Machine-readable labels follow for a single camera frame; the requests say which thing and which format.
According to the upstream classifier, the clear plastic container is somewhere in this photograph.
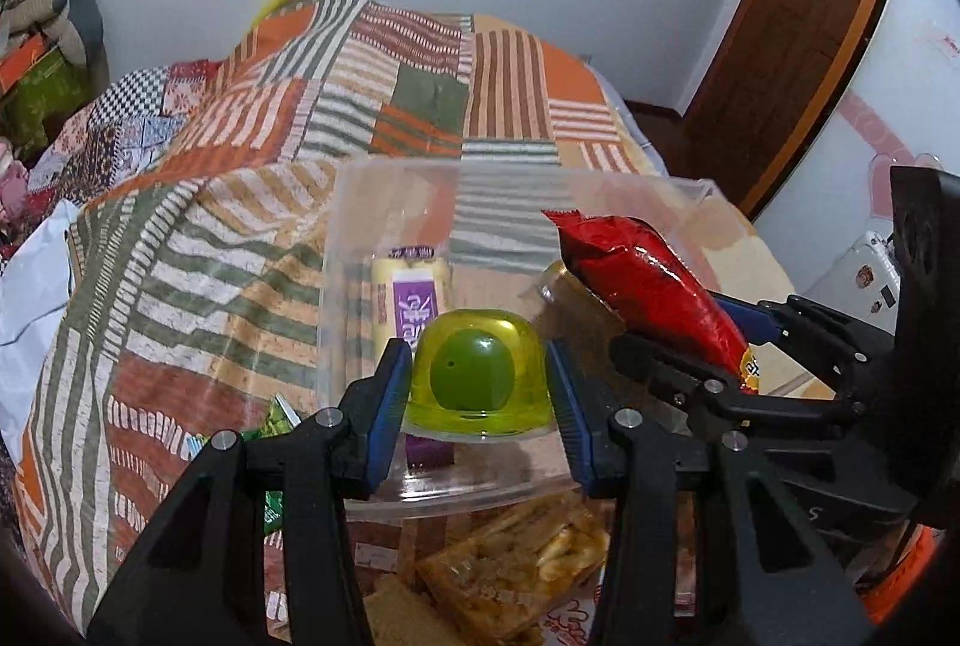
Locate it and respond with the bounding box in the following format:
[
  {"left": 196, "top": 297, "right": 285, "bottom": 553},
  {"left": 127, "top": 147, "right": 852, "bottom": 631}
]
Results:
[{"left": 319, "top": 158, "right": 837, "bottom": 527}]

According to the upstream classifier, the white suitcase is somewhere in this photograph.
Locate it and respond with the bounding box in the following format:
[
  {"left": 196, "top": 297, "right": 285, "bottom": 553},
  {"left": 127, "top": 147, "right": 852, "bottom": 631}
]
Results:
[{"left": 802, "top": 229, "right": 901, "bottom": 336}]

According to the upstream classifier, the orange striped patchwork blanket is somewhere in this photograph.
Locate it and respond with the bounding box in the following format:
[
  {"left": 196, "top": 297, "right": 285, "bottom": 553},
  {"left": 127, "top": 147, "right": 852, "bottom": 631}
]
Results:
[{"left": 15, "top": 0, "right": 796, "bottom": 646}]

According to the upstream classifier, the checkered patchwork quilt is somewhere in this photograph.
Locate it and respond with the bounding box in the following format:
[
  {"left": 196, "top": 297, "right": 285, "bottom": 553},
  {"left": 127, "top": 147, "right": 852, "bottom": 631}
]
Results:
[{"left": 26, "top": 59, "right": 226, "bottom": 197}]

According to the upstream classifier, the white red print snack packet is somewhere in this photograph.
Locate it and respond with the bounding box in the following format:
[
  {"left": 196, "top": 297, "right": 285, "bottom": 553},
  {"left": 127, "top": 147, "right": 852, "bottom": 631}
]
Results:
[{"left": 540, "top": 597, "right": 601, "bottom": 646}]

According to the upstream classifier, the green patterned bag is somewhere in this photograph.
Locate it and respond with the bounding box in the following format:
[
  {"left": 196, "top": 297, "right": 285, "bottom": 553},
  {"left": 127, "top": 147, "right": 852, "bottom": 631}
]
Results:
[{"left": 0, "top": 49, "right": 87, "bottom": 155}]

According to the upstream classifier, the brown cracker packet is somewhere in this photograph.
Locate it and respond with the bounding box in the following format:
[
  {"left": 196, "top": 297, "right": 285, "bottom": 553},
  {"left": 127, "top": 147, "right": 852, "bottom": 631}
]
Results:
[{"left": 364, "top": 571, "right": 466, "bottom": 646}]

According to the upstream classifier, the orange jelly cup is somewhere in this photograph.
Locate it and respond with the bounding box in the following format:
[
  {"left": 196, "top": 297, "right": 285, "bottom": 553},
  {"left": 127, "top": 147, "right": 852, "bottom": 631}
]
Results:
[{"left": 525, "top": 259, "right": 623, "bottom": 324}]

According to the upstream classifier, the white heart print wardrobe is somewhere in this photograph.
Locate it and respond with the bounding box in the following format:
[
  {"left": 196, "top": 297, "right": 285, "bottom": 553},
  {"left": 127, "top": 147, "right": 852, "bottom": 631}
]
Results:
[{"left": 750, "top": 0, "right": 960, "bottom": 347}]

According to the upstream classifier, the yellow and purple snack packet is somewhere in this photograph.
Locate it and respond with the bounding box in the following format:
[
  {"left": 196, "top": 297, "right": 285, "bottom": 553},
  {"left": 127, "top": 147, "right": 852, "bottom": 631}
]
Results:
[{"left": 371, "top": 244, "right": 456, "bottom": 468}]

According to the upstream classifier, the green snack packet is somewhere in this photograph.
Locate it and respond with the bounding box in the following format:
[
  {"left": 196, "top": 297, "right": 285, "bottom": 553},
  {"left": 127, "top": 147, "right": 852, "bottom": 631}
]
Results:
[{"left": 259, "top": 391, "right": 302, "bottom": 534}]

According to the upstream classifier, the green jelly cup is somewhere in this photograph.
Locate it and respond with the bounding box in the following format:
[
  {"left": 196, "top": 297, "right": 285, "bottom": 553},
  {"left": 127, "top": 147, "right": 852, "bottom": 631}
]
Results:
[{"left": 405, "top": 308, "right": 557, "bottom": 443}]

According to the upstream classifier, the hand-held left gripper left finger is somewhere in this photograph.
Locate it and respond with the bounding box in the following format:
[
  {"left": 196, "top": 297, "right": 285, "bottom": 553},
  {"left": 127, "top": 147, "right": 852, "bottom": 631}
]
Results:
[{"left": 86, "top": 338, "right": 415, "bottom": 646}]

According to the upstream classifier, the brown wooden door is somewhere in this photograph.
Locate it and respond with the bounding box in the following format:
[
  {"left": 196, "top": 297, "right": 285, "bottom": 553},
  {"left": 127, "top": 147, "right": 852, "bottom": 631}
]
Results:
[{"left": 679, "top": 0, "right": 901, "bottom": 219}]

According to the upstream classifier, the red snack bag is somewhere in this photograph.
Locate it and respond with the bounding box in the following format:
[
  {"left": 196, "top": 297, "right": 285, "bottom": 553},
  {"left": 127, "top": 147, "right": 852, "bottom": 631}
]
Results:
[{"left": 541, "top": 207, "right": 762, "bottom": 396}]

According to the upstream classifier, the orange cardboard box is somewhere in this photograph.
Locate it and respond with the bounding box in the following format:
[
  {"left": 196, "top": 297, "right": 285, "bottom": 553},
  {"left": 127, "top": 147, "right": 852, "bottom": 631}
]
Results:
[{"left": 0, "top": 34, "right": 55, "bottom": 92}]

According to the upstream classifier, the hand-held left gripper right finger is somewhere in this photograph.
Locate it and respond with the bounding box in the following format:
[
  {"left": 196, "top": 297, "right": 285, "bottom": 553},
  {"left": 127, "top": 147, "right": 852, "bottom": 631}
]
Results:
[{"left": 546, "top": 338, "right": 878, "bottom": 646}]

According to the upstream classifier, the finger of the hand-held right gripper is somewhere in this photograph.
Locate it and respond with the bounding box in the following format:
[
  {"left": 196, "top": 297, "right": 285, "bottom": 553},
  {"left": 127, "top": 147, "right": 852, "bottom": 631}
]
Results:
[
  {"left": 609, "top": 331, "right": 867, "bottom": 443},
  {"left": 709, "top": 292, "right": 895, "bottom": 392}
]

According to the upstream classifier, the white cloth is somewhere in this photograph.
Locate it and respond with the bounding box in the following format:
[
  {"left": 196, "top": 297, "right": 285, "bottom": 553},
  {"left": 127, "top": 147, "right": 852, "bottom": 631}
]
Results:
[{"left": 0, "top": 199, "right": 80, "bottom": 459}]

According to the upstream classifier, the golden fried snack packet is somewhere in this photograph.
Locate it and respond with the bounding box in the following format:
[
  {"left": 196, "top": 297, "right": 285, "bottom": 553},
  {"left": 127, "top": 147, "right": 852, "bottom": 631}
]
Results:
[{"left": 416, "top": 496, "right": 612, "bottom": 643}]

